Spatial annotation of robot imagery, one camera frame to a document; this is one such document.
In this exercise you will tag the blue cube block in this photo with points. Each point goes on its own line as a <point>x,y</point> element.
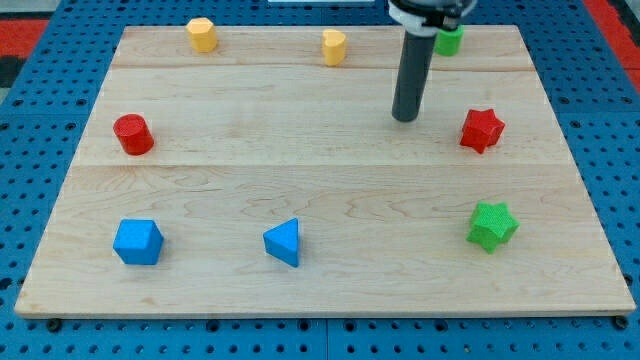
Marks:
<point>138,242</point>

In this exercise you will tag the red star block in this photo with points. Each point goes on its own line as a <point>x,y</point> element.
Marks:
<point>481,130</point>

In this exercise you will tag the wooden board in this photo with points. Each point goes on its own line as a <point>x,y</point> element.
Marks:
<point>261,131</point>

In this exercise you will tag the yellow heart block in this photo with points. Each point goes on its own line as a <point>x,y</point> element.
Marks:
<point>333,47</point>

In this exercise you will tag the red cylinder block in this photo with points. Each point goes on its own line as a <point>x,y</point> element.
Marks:
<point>133,134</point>

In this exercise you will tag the green cylinder block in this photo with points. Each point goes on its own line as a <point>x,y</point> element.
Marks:
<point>448,42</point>

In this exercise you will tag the green star block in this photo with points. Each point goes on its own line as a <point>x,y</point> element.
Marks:
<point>491,225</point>

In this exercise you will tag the blue triangle block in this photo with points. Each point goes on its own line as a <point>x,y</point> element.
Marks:
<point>282,242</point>

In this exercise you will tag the yellow hexagon block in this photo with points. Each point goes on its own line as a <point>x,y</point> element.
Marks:
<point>202,34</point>

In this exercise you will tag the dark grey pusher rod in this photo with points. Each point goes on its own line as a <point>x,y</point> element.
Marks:
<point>413,70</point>

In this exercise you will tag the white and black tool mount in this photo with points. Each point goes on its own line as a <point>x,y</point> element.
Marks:
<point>428,17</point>

